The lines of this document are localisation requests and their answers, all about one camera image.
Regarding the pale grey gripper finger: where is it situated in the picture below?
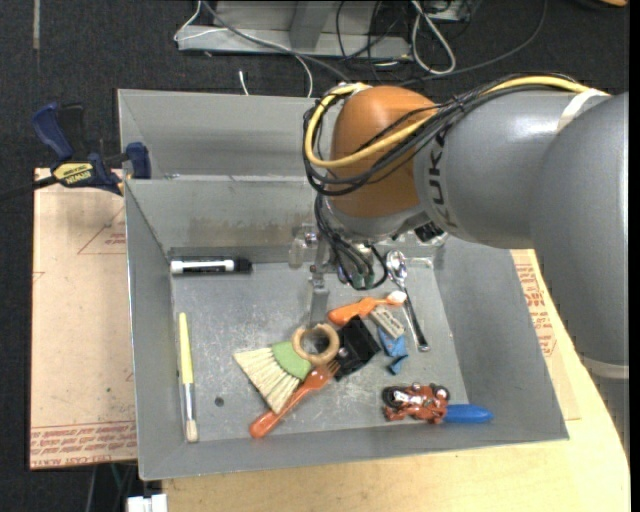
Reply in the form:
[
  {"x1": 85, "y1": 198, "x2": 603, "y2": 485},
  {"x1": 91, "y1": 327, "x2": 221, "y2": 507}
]
[{"x1": 307, "y1": 287, "x2": 331, "y2": 330}]

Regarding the orange toothbrush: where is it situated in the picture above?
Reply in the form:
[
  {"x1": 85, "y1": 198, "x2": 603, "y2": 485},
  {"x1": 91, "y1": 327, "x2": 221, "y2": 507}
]
[{"x1": 327, "y1": 290, "x2": 408, "y2": 327}]

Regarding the black plastic box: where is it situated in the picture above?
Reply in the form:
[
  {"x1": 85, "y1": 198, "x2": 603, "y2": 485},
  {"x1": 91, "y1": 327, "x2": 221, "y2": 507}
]
[{"x1": 331, "y1": 316, "x2": 383, "y2": 383}]

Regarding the grey ribbed plastic block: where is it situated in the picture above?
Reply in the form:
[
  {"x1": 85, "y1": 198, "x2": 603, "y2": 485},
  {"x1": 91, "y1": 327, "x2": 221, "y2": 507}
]
[{"x1": 368, "y1": 305, "x2": 407, "y2": 339}]

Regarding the metal spoon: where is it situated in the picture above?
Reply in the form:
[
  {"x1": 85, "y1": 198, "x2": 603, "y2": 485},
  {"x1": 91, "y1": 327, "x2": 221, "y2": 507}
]
[{"x1": 385, "y1": 249, "x2": 432, "y2": 353}]

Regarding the grey metal bin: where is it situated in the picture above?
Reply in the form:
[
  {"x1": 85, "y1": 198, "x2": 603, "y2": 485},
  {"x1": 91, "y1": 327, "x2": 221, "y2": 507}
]
[{"x1": 117, "y1": 88, "x2": 570, "y2": 482}]

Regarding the blue crumpled scrap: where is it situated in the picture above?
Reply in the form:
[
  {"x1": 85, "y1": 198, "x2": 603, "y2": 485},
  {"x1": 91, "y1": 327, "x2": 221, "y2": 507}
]
[{"x1": 376, "y1": 327, "x2": 411, "y2": 376}]

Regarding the orange plastic fork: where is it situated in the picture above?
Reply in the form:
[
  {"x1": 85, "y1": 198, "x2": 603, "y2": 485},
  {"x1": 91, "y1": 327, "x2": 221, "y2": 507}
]
[{"x1": 248, "y1": 360, "x2": 342, "y2": 441}]

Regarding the black and white marker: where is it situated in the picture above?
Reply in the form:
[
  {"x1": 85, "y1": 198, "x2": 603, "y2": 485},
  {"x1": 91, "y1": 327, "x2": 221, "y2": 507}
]
[{"x1": 169, "y1": 256, "x2": 253, "y2": 276}]

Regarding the red-brown toy motorcycle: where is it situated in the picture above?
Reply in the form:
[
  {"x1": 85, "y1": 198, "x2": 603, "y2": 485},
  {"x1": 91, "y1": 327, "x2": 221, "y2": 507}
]
[{"x1": 381, "y1": 382, "x2": 452, "y2": 426}]

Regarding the blue oval piece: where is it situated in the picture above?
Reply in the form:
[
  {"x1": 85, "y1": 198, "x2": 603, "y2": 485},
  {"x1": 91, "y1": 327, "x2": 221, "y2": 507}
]
[{"x1": 441, "y1": 403, "x2": 495, "y2": 426}]

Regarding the brown cardboard board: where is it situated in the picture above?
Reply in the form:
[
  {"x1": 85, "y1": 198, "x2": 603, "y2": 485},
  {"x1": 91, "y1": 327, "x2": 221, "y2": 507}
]
[{"x1": 29, "y1": 167, "x2": 584, "y2": 471}]

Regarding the tan ring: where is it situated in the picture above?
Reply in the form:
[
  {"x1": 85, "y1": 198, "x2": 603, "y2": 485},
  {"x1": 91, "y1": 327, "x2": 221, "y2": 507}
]
[{"x1": 291, "y1": 322, "x2": 342, "y2": 367}]

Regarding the green handled white brush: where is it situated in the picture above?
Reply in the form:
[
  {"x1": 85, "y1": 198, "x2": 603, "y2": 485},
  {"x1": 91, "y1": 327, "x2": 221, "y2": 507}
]
[{"x1": 232, "y1": 340, "x2": 314, "y2": 416}]

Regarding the black cylinder on white bracket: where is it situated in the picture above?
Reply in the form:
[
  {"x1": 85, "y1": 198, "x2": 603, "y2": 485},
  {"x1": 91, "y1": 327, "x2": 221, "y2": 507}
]
[{"x1": 412, "y1": 221, "x2": 447, "y2": 247}]

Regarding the yellow handled paintbrush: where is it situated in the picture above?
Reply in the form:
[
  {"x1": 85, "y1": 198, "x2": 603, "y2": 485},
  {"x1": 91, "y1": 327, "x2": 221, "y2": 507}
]
[{"x1": 177, "y1": 312, "x2": 200, "y2": 444}]

